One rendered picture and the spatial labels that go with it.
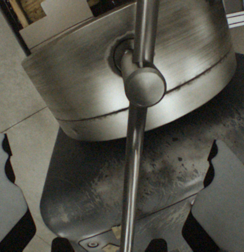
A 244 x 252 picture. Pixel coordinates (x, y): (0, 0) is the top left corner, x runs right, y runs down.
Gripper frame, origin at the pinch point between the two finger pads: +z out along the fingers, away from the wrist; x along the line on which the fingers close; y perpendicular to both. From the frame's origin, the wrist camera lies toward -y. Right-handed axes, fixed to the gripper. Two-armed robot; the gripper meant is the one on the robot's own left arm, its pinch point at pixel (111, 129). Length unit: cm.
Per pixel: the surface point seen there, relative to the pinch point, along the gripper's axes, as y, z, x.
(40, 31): -5.2, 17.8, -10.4
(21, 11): -9.1, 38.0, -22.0
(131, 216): 7.0, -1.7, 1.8
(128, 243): 10.0, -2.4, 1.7
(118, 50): -4.0, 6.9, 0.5
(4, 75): 29, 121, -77
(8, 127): 70, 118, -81
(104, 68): -2.3, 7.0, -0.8
